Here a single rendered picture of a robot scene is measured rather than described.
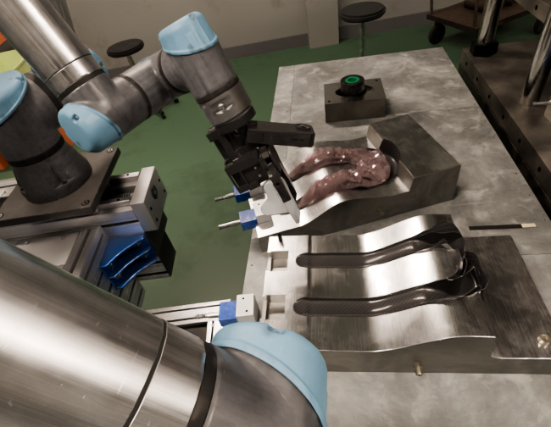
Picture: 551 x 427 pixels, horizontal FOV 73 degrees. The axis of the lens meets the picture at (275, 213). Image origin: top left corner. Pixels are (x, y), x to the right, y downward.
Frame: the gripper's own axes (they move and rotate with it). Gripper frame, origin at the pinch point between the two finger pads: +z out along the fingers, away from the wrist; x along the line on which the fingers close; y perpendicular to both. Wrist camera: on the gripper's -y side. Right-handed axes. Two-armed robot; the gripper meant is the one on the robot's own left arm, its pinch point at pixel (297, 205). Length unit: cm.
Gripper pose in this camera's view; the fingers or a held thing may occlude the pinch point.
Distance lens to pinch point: 69.1
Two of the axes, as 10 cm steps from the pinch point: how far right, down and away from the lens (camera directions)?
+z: 4.6, 7.6, 4.7
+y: -8.9, 4.1, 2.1
